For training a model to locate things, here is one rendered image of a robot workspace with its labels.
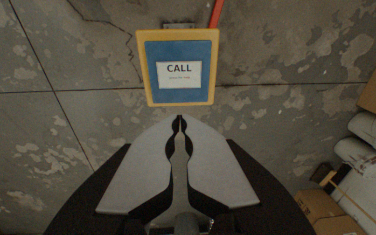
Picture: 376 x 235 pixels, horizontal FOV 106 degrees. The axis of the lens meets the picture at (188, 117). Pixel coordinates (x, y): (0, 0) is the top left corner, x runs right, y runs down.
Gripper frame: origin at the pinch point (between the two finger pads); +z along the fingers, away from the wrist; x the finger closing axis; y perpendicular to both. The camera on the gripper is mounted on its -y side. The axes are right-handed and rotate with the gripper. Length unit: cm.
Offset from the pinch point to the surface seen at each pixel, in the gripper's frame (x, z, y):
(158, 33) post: -3.0, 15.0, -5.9
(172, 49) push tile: -0.9, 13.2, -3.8
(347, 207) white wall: 212, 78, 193
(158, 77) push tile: -3.4, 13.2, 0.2
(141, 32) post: -5.5, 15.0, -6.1
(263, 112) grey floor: 80, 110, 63
